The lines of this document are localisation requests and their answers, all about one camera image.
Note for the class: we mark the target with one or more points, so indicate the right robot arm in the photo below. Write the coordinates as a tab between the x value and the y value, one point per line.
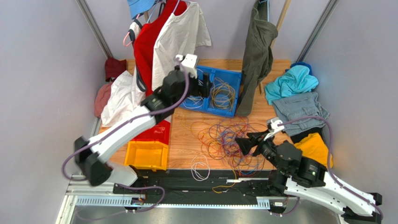
297	175

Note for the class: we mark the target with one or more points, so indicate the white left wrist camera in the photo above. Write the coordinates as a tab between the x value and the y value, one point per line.
188	64

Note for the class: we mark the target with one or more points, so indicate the light blue jeans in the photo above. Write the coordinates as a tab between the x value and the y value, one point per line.
300	106

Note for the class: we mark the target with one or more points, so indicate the dark blue cloth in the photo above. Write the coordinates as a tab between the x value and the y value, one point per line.
301	64

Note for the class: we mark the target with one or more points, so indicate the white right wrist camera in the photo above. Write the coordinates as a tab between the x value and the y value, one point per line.
275	125

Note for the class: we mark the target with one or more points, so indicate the white t-shirt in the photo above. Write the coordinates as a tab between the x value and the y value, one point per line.
180	35

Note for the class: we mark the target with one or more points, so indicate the yellow storage bin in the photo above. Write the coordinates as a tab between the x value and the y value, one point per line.
152	155

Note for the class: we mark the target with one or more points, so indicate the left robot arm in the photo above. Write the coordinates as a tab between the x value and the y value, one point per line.
92	156

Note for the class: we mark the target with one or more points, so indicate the red t-shirt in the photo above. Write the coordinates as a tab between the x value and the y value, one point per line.
144	43

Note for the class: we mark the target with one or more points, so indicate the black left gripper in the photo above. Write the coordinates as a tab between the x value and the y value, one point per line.
202	91

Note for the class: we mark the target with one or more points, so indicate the white cloth on floor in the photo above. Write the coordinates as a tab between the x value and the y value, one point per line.
126	95

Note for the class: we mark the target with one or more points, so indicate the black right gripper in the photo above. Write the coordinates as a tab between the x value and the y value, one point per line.
256	142

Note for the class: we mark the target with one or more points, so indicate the blue divided bin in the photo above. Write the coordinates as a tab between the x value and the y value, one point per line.
223	95

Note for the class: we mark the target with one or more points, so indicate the blue hat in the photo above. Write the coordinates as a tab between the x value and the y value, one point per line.
138	7

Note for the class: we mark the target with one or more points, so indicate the teal cloth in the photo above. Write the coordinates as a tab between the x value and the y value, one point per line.
295	81

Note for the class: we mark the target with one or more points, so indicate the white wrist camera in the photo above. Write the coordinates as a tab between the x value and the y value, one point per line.
188	64
275	125

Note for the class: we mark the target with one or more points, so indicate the olive green garment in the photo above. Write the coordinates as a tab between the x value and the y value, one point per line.
257	58

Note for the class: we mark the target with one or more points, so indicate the red storage bin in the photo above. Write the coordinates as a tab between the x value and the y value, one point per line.
160	132

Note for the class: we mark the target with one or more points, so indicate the yellow cloth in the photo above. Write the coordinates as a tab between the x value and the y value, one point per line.
314	148

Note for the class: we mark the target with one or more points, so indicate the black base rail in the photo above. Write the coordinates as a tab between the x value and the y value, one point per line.
176	188

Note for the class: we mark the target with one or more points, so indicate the maroon cloth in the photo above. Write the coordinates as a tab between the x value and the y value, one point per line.
113	68

